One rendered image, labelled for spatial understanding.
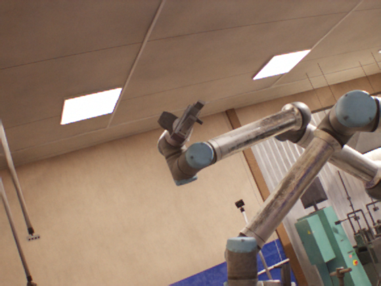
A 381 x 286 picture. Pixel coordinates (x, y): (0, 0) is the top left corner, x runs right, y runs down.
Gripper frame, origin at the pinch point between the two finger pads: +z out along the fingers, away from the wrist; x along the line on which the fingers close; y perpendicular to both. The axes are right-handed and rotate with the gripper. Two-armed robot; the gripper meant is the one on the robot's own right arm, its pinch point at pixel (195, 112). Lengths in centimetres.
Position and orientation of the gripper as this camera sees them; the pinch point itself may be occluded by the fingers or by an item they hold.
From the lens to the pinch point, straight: 151.8
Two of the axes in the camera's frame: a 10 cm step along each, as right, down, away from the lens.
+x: -4.1, 7.9, -4.6
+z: 3.5, -3.4, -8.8
